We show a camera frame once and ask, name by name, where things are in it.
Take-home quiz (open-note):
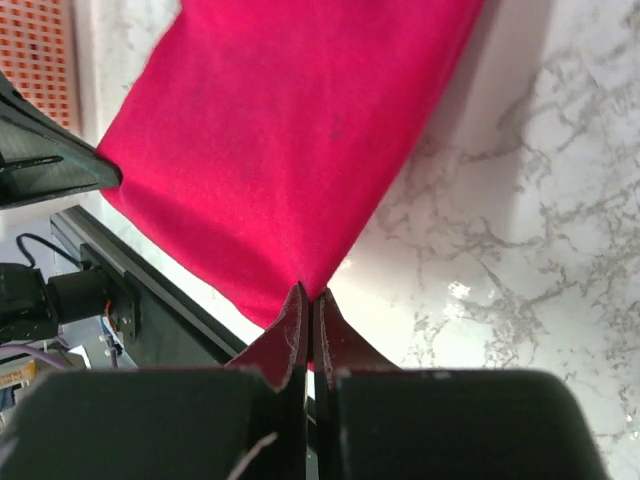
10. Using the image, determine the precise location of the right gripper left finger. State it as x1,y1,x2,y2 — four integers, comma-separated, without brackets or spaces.
1,286,308,479

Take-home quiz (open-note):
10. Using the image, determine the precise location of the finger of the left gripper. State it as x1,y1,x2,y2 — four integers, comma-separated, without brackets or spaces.
0,77,122,208

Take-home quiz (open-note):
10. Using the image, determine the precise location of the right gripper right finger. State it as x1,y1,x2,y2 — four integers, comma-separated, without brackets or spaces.
312,292,606,479

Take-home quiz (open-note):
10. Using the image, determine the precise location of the magenta t shirt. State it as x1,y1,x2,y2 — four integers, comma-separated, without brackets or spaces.
94,0,486,374

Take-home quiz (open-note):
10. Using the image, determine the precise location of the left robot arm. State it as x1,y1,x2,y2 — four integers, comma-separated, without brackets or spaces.
1,77,122,342

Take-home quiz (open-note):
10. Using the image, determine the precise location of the white plastic basket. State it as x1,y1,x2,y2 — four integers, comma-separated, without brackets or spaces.
1,0,81,135

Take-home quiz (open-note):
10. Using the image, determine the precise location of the aluminium frame rail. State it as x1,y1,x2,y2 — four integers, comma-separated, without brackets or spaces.
50,206,247,356

